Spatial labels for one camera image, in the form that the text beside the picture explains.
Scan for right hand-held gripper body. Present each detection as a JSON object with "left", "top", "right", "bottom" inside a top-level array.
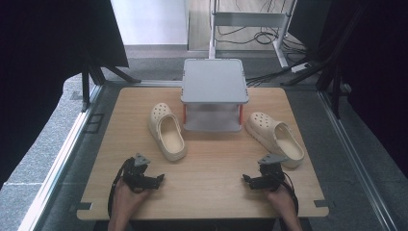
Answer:
[{"left": 257, "top": 153, "right": 287, "bottom": 193}]

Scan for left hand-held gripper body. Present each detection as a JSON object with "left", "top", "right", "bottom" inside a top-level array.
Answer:
[{"left": 122, "top": 152, "right": 152, "bottom": 194}]

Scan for cream clog shoe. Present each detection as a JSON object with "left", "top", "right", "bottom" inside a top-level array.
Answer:
[
  {"left": 146, "top": 102, "right": 188, "bottom": 163},
  {"left": 244, "top": 111, "right": 306, "bottom": 169}
]

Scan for grey two-tier shoe rack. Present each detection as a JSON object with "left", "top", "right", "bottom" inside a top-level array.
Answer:
[{"left": 180, "top": 58, "right": 250, "bottom": 134}]

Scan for black tripod stand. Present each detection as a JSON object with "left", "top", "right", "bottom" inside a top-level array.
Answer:
[
  {"left": 279, "top": 18, "right": 354, "bottom": 119},
  {"left": 80, "top": 47, "right": 142, "bottom": 113}
]

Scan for white power strip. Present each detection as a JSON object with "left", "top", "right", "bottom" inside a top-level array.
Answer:
[{"left": 290, "top": 63, "right": 312, "bottom": 74}]

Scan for dark curtain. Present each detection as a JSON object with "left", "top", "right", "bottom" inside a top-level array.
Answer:
[
  {"left": 0, "top": 0, "right": 130, "bottom": 191},
  {"left": 287, "top": 0, "right": 408, "bottom": 179}
]

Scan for white metal stand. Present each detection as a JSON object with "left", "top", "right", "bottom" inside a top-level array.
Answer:
[{"left": 208, "top": 0, "right": 298, "bottom": 69}]

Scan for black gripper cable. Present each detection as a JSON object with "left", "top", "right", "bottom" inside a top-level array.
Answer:
[
  {"left": 107, "top": 157, "right": 133, "bottom": 219},
  {"left": 280, "top": 171, "right": 300, "bottom": 217}
]

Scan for aluminium frame rail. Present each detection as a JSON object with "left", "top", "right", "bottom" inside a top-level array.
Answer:
[
  {"left": 17, "top": 84, "right": 104, "bottom": 231},
  {"left": 316, "top": 90, "right": 400, "bottom": 231}
]

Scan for black floor cables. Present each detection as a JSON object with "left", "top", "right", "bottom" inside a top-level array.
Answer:
[{"left": 214, "top": 0, "right": 317, "bottom": 89}]

